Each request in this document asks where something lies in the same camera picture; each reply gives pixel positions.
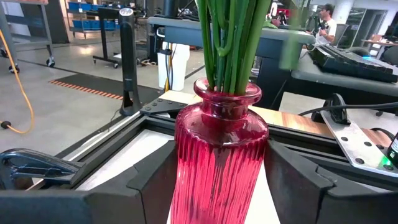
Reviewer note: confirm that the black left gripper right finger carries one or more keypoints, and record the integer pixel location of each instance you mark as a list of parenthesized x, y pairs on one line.
[(326, 205)]

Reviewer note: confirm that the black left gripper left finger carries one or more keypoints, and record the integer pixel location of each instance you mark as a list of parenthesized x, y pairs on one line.
[(93, 207)]

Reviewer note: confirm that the red glass vase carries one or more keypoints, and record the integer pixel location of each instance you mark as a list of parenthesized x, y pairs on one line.
[(217, 161)]

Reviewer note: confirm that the white flower bunch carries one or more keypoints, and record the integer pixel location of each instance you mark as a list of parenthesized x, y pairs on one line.
[(221, 71), (237, 46)]

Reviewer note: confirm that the pale blue tulip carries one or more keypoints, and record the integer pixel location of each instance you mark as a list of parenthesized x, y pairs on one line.
[(253, 40)]

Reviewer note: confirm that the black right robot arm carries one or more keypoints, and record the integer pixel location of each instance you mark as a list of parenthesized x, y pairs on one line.
[(393, 146)]

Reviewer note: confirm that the silver mounting plate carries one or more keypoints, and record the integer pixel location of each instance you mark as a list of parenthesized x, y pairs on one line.
[(357, 146)]

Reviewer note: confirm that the dark blue metal clamp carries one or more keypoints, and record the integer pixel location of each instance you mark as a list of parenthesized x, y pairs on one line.
[(31, 168)]

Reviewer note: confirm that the wooden table board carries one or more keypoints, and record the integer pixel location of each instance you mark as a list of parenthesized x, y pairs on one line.
[(286, 119)]

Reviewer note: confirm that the black hazard-striped floor mat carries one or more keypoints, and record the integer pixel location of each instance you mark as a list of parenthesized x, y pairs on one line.
[(93, 84)]

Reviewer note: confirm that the black keyboard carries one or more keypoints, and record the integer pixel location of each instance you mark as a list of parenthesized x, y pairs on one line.
[(351, 62)]

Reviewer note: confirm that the black tower fan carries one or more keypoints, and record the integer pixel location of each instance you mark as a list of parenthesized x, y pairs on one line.
[(129, 62)]

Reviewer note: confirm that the white waste bin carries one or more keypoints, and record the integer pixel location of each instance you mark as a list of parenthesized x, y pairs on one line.
[(180, 65)]

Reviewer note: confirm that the grey office chair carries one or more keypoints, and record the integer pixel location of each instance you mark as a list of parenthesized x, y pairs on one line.
[(341, 32)]

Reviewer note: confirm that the person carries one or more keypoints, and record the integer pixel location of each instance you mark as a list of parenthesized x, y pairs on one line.
[(328, 29)]

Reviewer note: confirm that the wooden table with grey legs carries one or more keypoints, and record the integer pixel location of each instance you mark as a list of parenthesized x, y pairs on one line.
[(45, 31)]

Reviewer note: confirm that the blue storage bin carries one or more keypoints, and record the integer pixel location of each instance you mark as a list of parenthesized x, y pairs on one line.
[(84, 24)]

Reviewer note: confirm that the grey desk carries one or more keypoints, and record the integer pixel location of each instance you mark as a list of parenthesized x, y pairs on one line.
[(186, 34)]

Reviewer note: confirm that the black table frame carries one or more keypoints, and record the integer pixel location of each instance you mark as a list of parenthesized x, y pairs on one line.
[(124, 132)]

